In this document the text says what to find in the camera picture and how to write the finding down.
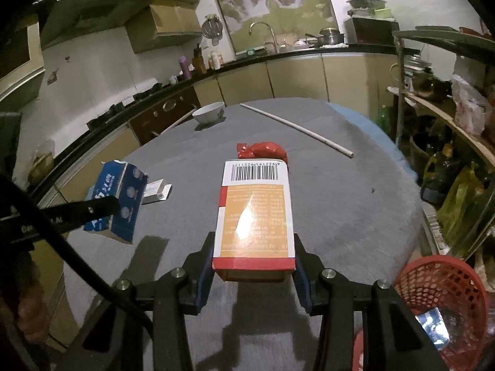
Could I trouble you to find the grey tablecloth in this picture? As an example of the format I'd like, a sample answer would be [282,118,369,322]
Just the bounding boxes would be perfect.
[62,98,424,371]

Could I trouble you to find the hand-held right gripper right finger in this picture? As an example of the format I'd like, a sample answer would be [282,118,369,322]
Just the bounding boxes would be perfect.
[292,233,441,371]

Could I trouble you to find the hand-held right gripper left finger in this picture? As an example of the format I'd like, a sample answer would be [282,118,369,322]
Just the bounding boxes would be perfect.
[66,232,217,371]

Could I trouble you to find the dark built-in oven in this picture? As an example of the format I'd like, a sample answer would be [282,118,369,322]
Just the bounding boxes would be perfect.
[129,87,202,145]

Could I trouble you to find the beige glass-door wall cabinet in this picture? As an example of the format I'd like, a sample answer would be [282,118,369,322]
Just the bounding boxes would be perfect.
[0,19,45,103]

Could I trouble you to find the small white box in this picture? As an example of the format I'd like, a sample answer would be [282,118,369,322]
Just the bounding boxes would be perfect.
[142,180,173,205]

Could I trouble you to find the range hood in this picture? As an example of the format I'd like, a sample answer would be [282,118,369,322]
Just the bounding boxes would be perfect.
[33,0,200,51]

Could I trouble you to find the cooking oil bottle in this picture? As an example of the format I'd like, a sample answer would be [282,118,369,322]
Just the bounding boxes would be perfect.
[421,144,455,202]

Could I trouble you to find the yellow plastic bag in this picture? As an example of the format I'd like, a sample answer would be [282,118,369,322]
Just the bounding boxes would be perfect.
[437,162,489,248]

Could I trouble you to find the stacked basins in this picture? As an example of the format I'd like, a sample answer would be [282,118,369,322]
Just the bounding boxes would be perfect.
[346,0,394,20]

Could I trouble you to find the green plastic bottle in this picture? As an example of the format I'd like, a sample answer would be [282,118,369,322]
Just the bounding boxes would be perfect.
[377,105,391,140]

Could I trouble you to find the clear bag of food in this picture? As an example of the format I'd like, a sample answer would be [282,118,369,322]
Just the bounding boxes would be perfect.
[29,141,55,182]

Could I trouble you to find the orange and red box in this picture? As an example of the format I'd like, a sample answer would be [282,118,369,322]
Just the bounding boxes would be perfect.
[212,160,298,283]

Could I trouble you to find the black gas stove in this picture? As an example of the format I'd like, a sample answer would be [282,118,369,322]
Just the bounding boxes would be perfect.
[86,81,163,128]

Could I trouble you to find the person's left hand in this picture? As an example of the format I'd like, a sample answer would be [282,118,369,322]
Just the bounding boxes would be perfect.
[17,274,50,344]

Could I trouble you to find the steel cooking pot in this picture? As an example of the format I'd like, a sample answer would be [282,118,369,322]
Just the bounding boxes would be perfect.
[305,28,346,47]

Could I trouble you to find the blue under cloth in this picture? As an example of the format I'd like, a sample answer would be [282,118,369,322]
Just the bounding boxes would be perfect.
[329,102,420,180]

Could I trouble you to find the knife block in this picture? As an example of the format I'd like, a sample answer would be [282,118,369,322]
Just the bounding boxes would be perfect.
[192,43,207,75]

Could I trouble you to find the hanging metal strainer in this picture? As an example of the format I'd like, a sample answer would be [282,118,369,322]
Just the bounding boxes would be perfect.
[201,14,224,46]

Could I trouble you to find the beige kitchen base cabinets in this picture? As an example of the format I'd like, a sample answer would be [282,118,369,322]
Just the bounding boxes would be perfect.
[29,48,399,348]

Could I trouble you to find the white ceramic bowl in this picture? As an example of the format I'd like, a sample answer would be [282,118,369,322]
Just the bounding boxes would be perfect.
[192,101,226,127]

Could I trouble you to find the red plastic bag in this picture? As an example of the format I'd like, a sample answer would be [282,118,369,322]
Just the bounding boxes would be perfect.
[237,141,290,171]

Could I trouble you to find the black cable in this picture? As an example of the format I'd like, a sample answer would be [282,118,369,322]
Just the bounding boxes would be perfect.
[0,172,157,339]

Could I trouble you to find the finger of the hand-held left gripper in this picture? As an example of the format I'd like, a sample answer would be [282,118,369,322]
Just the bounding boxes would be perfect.
[64,195,121,232]

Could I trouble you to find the waterfall wall poster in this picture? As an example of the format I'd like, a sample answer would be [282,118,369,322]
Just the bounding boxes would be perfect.
[205,0,336,53]

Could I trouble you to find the white plastic bag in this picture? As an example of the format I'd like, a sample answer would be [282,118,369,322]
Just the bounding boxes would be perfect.
[450,56,493,137]

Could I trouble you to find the blue cardboard box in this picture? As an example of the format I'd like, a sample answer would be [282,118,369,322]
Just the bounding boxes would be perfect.
[83,160,149,245]

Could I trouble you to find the long white rod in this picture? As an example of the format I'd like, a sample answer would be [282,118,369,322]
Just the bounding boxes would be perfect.
[240,103,354,159]

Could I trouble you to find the red plastic basket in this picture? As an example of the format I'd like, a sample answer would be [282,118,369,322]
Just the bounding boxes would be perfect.
[354,256,490,371]

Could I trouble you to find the microwave oven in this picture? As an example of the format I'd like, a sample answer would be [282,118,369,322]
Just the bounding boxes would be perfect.
[345,16,399,45]

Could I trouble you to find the metal storage rack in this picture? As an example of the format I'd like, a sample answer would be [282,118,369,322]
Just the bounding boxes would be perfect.
[389,27,495,290]

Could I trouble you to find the steel kitchen faucet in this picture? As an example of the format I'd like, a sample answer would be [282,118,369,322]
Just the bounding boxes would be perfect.
[248,22,278,54]

